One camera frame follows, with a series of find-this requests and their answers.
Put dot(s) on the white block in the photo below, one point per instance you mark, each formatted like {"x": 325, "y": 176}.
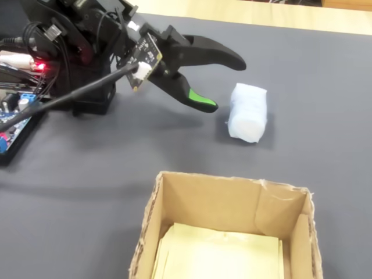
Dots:
{"x": 247, "y": 113}

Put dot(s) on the small camera circuit board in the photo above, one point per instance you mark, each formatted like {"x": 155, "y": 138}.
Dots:
{"x": 146, "y": 50}

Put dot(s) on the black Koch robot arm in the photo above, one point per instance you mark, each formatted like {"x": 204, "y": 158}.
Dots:
{"x": 87, "y": 43}

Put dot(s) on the brown cardboard box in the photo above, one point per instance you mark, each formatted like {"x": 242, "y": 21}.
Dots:
{"x": 221, "y": 200}

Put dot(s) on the yellow paper sheets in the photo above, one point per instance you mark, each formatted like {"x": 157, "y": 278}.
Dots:
{"x": 221, "y": 253}

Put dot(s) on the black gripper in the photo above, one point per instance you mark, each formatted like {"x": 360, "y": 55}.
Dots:
{"x": 171, "y": 43}

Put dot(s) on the grey table mat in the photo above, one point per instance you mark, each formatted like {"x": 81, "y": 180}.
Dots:
{"x": 87, "y": 189}

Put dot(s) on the blue controller circuit board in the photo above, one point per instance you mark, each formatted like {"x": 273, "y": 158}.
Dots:
{"x": 13, "y": 130}

